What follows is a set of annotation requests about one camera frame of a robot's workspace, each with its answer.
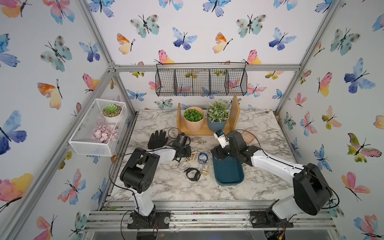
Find teal storage box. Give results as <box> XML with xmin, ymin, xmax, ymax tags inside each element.
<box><xmin>213</xmin><ymin>156</ymin><xmax>245</xmax><ymax>186</ymax></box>

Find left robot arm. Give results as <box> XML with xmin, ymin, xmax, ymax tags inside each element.
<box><xmin>120</xmin><ymin>130</ymin><xmax>192</xmax><ymax>217</ymax></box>

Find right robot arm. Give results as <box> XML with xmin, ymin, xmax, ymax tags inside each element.
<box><xmin>211</xmin><ymin>130</ymin><xmax>335</xmax><ymax>224</ymax></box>

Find black watch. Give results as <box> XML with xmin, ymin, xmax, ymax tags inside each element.
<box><xmin>184</xmin><ymin>167</ymin><xmax>201</xmax><ymax>182</ymax></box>

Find black work glove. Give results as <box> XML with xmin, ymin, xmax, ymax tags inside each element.
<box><xmin>148</xmin><ymin>130</ymin><xmax>169</xmax><ymax>150</ymax></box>

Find pink pot green plant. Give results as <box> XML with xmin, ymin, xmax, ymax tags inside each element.
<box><xmin>184</xmin><ymin>107</ymin><xmax>205</xmax><ymax>133</ymax></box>

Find wooden shelf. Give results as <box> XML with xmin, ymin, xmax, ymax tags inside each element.
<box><xmin>177</xmin><ymin>94</ymin><xmax>241</xmax><ymax>136</ymax></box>

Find blue pot flowering plant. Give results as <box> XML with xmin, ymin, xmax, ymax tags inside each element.
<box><xmin>207</xmin><ymin>100</ymin><xmax>230</xmax><ymax>132</ymax></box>

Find pink artificial flowers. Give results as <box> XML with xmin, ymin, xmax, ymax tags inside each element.
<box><xmin>91</xmin><ymin>125</ymin><xmax>118</xmax><ymax>144</ymax></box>

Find white pot succulent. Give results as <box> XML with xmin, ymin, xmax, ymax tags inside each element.
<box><xmin>102</xmin><ymin>104</ymin><xmax>122</xmax><ymax>125</ymax></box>

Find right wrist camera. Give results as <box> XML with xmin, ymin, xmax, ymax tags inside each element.
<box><xmin>214</xmin><ymin>130</ymin><xmax>230</xmax><ymax>149</ymax></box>

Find black wire basket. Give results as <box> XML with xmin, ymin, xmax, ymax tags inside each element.
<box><xmin>155</xmin><ymin>62</ymin><xmax>248</xmax><ymax>99</ymax></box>

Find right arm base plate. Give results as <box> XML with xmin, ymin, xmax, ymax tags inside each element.
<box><xmin>250</xmin><ymin>211</ymin><xmax>294</xmax><ymax>228</ymax></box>

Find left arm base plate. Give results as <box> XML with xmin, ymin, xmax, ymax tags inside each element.
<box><xmin>127</xmin><ymin>210</ymin><xmax>171</xmax><ymax>230</ymax></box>

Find white mesh wall basket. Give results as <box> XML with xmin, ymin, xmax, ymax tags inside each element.
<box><xmin>69</xmin><ymin>99</ymin><xmax>128</xmax><ymax>157</ymax></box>

